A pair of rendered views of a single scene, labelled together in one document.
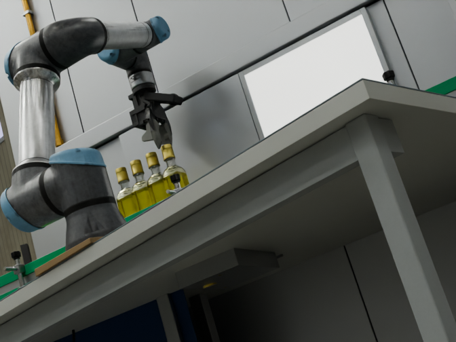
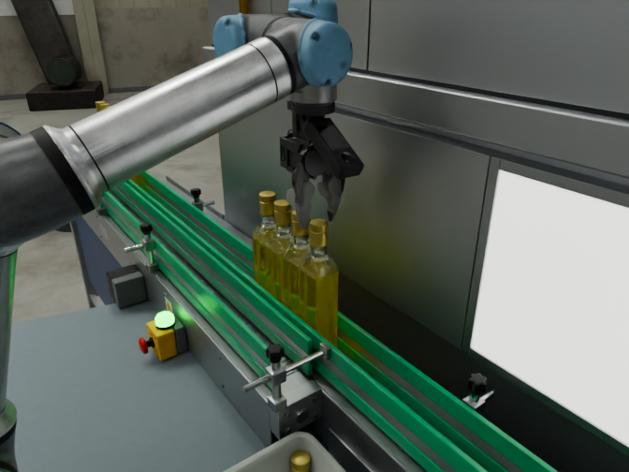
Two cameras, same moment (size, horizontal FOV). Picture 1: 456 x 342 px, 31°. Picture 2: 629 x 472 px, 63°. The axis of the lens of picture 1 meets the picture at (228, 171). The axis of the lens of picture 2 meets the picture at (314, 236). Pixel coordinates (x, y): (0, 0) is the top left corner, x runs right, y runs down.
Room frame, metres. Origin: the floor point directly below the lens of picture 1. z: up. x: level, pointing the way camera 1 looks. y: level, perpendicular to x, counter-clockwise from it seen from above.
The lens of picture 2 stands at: (1.58, -0.23, 1.53)
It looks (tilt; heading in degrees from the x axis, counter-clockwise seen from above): 26 degrees down; 29
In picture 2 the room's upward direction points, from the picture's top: straight up
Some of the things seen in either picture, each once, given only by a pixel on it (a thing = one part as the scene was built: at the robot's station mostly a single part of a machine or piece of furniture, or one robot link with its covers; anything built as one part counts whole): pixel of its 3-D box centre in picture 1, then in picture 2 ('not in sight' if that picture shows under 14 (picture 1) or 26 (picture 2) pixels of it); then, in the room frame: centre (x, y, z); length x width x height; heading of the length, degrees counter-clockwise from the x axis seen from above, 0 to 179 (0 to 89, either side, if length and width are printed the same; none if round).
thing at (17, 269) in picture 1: (14, 273); (139, 251); (2.36, 0.70, 0.94); 0.07 x 0.04 x 0.13; 155
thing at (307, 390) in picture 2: not in sight; (297, 410); (2.17, 0.13, 0.85); 0.09 x 0.04 x 0.07; 155
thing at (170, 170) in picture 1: (181, 200); (318, 305); (2.30, 0.15, 0.99); 0.06 x 0.06 x 0.21; 64
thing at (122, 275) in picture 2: not in sight; (126, 286); (2.39, 0.81, 0.79); 0.08 x 0.08 x 0.08; 65
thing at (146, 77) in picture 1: (141, 83); (312, 90); (2.31, 0.17, 1.39); 0.08 x 0.08 x 0.05
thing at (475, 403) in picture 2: not in sight; (480, 406); (2.23, -0.17, 0.94); 0.07 x 0.04 x 0.13; 155
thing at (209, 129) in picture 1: (250, 126); (470, 255); (2.33, -0.11, 1.15); 0.90 x 0.03 x 0.34; 65
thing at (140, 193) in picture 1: (149, 214); (285, 280); (2.35, 0.26, 0.99); 0.06 x 0.06 x 0.21; 65
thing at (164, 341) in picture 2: not in sight; (166, 337); (2.27, 0.55, 0.79); 0.07 x 0.07 x 0.07; 65
